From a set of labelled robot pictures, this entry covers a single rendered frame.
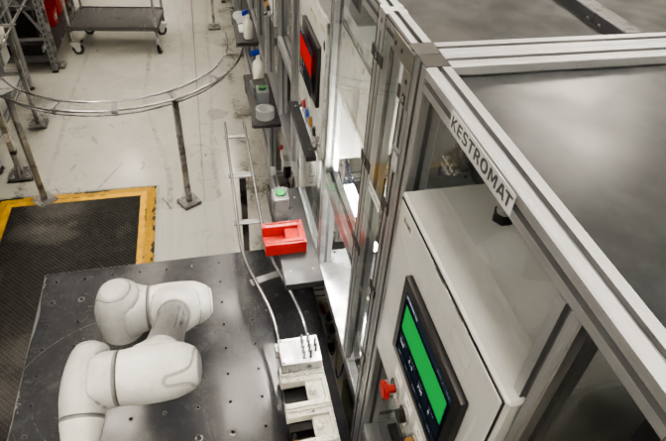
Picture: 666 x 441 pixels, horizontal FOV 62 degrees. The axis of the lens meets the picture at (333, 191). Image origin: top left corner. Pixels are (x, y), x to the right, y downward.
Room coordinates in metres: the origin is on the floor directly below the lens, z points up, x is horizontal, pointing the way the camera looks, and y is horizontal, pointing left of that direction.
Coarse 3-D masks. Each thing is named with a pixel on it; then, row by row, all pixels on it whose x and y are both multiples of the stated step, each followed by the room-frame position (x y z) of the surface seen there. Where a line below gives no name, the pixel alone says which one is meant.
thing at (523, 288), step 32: (448, 160) 0.72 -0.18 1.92; (448, 192) 0.69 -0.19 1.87; (480, 192) 0.61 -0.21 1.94; (480, 224) 0.59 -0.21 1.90; (512, 224) 0.53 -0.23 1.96; (480, 256) 0.57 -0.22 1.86; (512, 256) 0.51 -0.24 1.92; (512, 288) 0.48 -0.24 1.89; (544, 288) 0.44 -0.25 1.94; (512, 320) 0.46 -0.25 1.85; (544, 320) 0.42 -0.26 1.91; (576, 384) 0.34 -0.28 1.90; (608, 384) 0.32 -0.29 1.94; (384, 416) 0.74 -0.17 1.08; (576, 416) 0.33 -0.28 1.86; (608, 416) 0.30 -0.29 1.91; (640, 416) 0.28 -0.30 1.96
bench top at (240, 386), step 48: (48, 288) 1.40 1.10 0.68; (96, 288) 1.41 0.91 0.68; (240, 288) 1.46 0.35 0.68; (48, 336) 1.18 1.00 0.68; (96, 336) 1.19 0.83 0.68; (192, 336) 1.22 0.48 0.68; (240, 336) 1.24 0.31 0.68; (288, 336) 1.25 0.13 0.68; (48, 384) 0.99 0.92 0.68; (240, 384) 1.04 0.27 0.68; (336, 384) 1.07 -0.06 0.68; (48, 432) 0.83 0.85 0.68; (144, 432) 0.85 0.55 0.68; (192, 432) 0.86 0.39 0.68; (240, 432) 0.87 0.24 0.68; (288, 432) 0.88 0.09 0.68
